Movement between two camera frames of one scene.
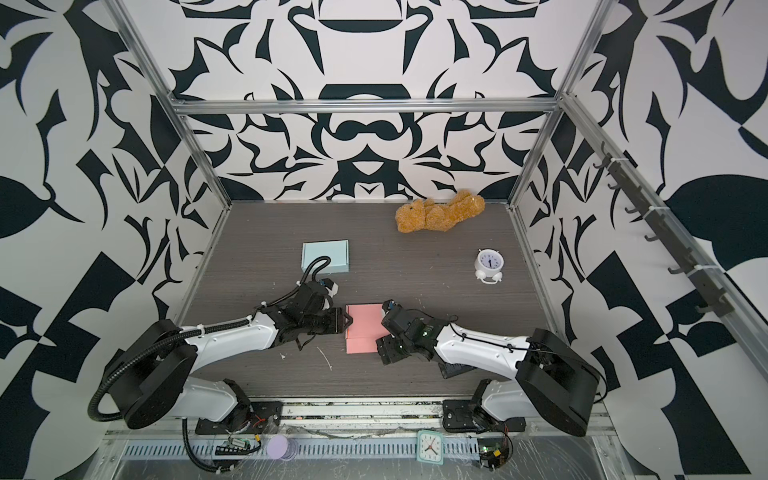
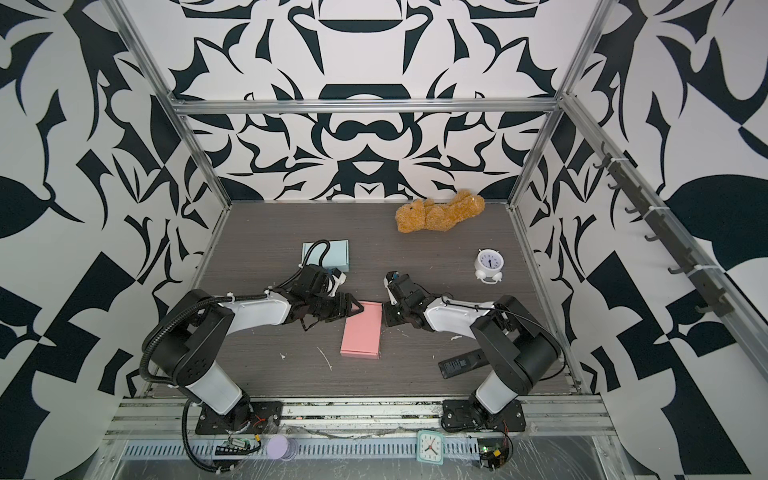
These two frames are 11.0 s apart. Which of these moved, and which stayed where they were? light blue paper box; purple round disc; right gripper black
Moved: right gripper black
Stayed: purple round disc; light blue paper box
